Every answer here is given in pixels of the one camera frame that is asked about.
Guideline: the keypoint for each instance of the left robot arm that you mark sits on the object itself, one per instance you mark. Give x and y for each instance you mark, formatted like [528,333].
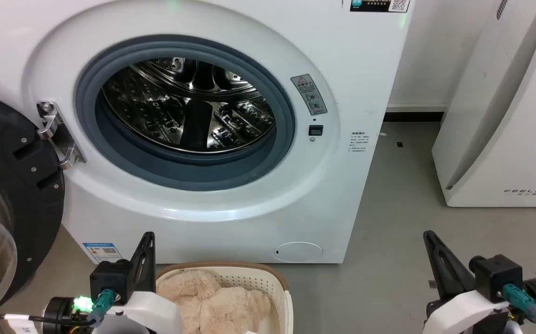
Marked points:
[61,315]

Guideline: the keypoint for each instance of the cream perforated laundry basket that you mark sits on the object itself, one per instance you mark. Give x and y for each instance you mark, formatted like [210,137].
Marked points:
[268,280]

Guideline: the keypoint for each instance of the stainless steel washing machine drum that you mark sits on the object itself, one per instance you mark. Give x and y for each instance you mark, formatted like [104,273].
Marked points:
[156,106]

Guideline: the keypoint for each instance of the grey warning sticker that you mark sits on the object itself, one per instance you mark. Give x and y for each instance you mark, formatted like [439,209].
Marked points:
[309,95]

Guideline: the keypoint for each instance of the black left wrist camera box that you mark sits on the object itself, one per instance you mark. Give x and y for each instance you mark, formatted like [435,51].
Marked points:
[110,277]

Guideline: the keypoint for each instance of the silver metal door hinge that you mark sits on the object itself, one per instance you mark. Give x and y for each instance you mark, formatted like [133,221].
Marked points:
[59,134]

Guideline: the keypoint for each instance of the oval white filter cover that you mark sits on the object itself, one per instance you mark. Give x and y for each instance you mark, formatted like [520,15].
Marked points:
[298,252]

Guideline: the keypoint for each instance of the blue white energy label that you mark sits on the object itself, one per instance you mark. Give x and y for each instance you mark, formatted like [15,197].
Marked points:
[103,252]

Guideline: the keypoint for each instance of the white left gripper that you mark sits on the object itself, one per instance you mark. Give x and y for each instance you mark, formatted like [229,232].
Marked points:
[151,313]

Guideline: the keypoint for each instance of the beige fluffy towel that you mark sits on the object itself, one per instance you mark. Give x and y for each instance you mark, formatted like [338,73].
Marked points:
[212,306]

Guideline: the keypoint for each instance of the white front-load washing machine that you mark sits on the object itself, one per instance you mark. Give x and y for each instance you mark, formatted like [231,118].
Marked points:
[351,69]

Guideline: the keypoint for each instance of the grey rubber door gasket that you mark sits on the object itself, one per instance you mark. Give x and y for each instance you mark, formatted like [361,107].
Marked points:
[281,120]

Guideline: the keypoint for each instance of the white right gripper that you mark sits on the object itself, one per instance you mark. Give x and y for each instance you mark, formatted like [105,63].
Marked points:
[467,313]

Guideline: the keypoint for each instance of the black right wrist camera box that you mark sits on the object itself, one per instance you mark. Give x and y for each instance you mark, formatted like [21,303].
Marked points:
[497,273]

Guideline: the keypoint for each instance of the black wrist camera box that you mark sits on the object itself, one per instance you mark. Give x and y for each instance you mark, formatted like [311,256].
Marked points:
[497,273]
[110,277]

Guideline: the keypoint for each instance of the black door latch socket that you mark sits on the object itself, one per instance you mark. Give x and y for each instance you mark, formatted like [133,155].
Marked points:
[315,130]

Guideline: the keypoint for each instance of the black baseboard strip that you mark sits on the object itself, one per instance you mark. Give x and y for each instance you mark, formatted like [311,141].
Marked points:
[414,116]

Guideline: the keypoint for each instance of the small printed text sticker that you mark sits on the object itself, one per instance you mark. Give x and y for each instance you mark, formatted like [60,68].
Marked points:
[358,143]

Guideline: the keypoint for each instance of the black washing machine door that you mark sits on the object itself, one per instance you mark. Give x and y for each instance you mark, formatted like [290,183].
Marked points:
[22,185]

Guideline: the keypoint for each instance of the white air purifier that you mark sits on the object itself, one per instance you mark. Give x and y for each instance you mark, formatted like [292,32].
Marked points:
[509,116]

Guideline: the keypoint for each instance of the black QR code label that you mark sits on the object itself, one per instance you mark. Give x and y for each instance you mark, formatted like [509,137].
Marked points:
[374,4]

